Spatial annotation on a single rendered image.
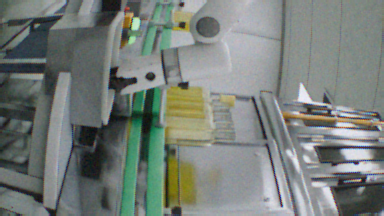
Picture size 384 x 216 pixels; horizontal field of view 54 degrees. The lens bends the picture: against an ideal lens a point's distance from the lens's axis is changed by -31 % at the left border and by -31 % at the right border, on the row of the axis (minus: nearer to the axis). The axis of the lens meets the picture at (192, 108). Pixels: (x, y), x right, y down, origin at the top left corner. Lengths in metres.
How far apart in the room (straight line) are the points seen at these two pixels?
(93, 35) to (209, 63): 0.26
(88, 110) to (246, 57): 6.54
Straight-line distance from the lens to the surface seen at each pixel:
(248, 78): 7.60
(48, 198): 0.87
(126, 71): 1.03
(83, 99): 1.01
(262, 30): 7.41
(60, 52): 0.99
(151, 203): 0.92
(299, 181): 1.41
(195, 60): 1.03
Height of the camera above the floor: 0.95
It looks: 4 degrees up
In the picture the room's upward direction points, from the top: 95 degrees clockwise
